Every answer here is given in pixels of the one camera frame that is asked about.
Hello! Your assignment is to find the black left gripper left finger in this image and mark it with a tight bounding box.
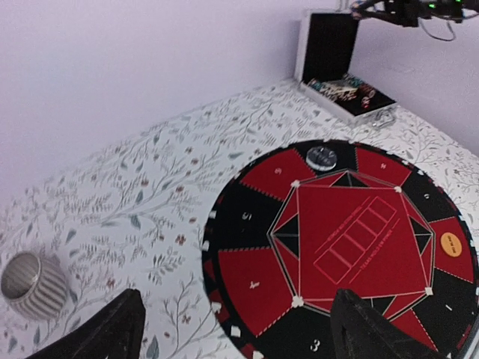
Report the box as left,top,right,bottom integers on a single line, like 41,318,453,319
29,289,146,359

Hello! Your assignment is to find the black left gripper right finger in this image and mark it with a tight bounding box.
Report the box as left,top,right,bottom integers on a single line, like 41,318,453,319
330,289,440,359

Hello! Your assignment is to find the orange big blind button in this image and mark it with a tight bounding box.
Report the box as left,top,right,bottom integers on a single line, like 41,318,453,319
440,232,463,257

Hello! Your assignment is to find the black white dealer button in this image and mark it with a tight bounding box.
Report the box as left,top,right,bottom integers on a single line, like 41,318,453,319
305,146,338,171

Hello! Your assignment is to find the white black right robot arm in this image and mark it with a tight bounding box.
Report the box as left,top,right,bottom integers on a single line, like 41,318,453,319
350,0,478,28

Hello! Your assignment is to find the striped grey ceramic cup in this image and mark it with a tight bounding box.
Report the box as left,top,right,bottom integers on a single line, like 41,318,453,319
1,251,67,321

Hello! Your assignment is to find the round red black poker mat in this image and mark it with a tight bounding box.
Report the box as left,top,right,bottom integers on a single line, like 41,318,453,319
202,140,478,358

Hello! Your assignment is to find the right poker chip row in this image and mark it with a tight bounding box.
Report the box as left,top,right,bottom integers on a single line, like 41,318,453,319
343,73,376,108

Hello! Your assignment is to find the poker chip row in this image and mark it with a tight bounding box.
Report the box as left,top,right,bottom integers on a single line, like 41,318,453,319
343,73,376,108
308,79,335,99

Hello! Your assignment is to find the boxed card deck in case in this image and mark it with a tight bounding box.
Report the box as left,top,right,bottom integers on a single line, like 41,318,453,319
325,80,358,101

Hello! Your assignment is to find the left poker chip row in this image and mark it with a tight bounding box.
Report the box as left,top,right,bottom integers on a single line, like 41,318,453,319
308,79,335,99

